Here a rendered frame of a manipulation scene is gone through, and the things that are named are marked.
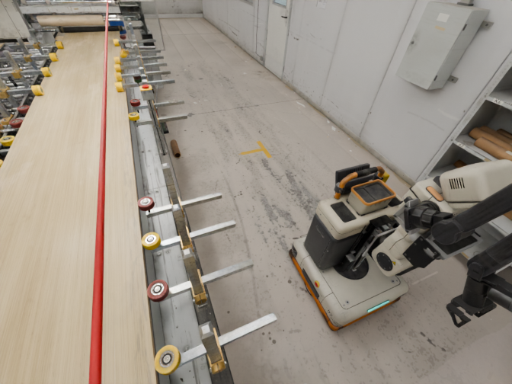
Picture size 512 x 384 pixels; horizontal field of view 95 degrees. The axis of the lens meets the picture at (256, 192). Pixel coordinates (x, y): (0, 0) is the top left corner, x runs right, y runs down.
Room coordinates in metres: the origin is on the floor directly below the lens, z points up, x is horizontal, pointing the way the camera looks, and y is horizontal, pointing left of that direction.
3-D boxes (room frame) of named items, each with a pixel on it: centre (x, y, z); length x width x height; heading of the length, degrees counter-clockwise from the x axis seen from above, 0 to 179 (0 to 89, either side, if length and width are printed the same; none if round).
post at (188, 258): (0.39, 0.21, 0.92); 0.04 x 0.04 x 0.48; 26
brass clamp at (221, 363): (0.19, 0.11, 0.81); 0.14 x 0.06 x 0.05; 26
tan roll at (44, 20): (4.06, 2.63, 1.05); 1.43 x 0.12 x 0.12; 116
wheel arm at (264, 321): (0.22, 0.08, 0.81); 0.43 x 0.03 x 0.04; 116
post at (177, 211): (0.61, 0.32, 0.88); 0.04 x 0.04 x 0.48; 26
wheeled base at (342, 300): (0.90, -0.74, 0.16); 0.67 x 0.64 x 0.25; 25
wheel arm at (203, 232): (0.67, 0.30, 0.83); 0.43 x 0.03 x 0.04; 116
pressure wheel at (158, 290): (0.36, 0.36, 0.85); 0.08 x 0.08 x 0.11
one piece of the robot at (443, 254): (0.64, -0.86, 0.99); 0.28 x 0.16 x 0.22; 115
